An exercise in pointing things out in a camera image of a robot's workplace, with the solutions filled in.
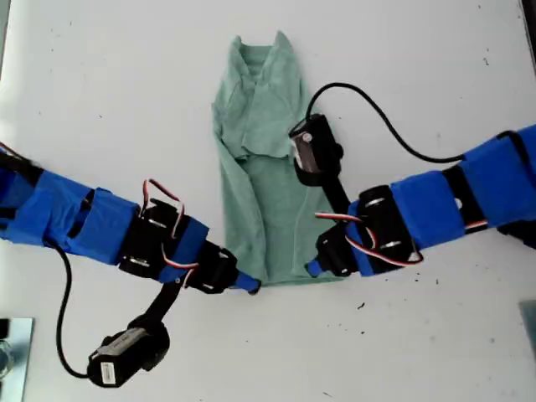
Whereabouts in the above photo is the black camera box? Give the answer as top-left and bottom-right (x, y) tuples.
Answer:
(86, 326), (171, 389)
(289, 113), (344, 175)

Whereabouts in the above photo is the large shiny steel plate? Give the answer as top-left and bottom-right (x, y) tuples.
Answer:
(0, 317), (35, 402)

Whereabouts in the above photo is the green t-shirt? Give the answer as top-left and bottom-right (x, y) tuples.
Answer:
(211, 29), (348, 288)

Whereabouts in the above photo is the black camera cable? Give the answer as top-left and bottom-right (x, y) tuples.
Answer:
(307, 82), (466, 162)
(56, 245), (91, 378)

